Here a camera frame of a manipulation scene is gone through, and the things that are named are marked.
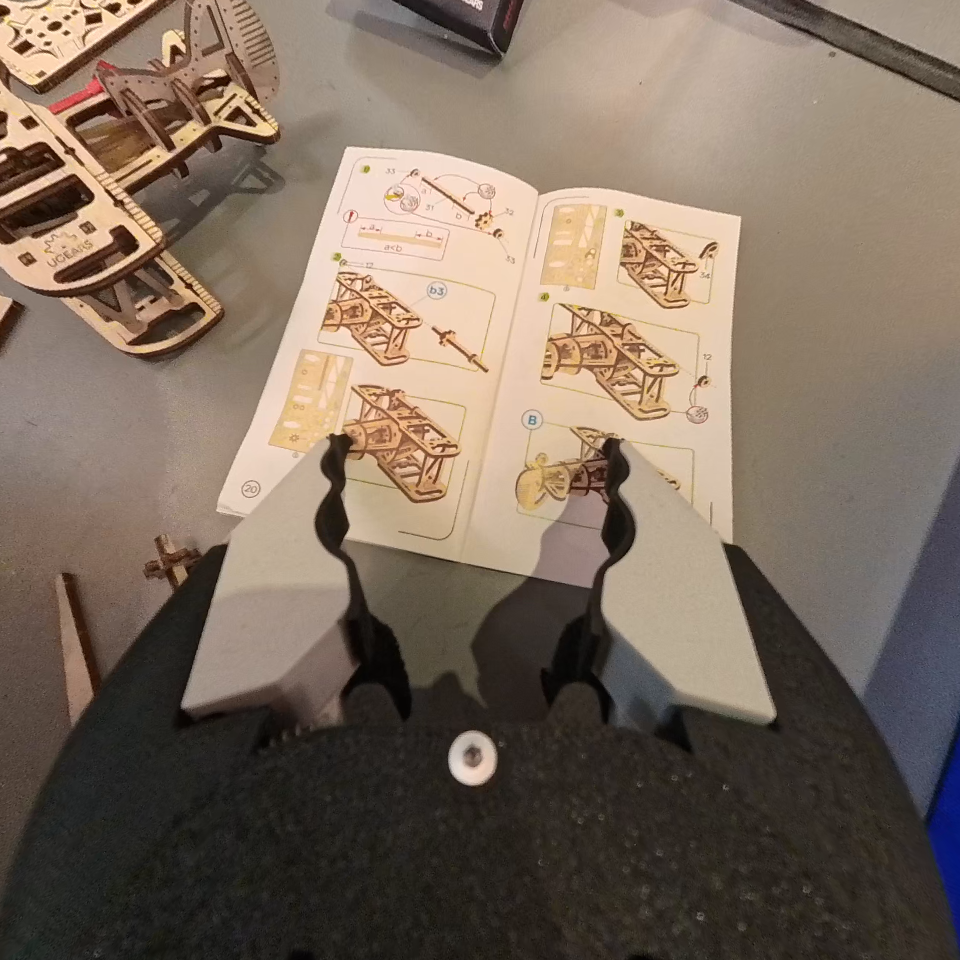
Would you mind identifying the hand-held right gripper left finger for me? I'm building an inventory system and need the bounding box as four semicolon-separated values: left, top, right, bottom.
182;433;393;730

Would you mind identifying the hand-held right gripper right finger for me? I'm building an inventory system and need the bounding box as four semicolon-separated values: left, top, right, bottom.
568;437;778;733

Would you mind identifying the wooden axle with gear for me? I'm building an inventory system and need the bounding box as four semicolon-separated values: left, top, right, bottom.
143;533;204;591

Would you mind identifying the instruction booklet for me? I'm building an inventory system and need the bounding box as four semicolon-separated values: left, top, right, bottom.
216;145;743;584

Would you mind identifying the wooden biplane model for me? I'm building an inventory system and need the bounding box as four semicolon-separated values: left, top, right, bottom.
0;0;284;363

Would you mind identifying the grey desk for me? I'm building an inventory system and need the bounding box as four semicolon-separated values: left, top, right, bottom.
0;0;960;834

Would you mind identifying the pointed wooden blade piece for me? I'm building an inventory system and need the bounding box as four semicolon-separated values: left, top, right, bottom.
53;573;103;726

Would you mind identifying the blue plastic bin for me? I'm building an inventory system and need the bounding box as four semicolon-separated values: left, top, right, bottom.
925;765;960;903

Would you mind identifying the narrow wooden parts sheet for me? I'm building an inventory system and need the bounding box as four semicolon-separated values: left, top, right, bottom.
0;0;179;96

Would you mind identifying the black product box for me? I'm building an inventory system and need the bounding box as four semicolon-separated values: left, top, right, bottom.
392;0;546;56

